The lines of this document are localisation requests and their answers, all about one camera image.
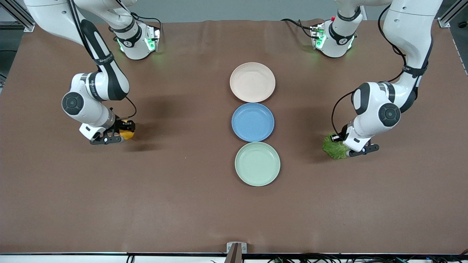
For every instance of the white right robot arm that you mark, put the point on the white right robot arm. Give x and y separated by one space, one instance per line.
78 86

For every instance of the pale green plate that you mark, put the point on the pale green plate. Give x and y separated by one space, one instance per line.
257 164

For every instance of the white table edge rail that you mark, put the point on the white table edge rail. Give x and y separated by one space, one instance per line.
55 259

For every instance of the brown table cover sheet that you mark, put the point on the brown table cover sheet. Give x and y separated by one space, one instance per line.
146 182

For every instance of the green lettuce leaf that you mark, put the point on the green lettuce leaf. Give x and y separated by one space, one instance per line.
334 151

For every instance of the aluminium frame profile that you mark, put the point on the aluminium frame profile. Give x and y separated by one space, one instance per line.
444 22
25 23

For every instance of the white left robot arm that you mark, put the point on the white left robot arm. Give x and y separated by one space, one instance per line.
409 22

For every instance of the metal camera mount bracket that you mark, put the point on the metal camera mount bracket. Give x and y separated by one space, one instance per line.
229 246

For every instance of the beige plate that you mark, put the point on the beige plate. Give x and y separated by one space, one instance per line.
252 82

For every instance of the blue plate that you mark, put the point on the blue plate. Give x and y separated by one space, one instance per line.
252 122

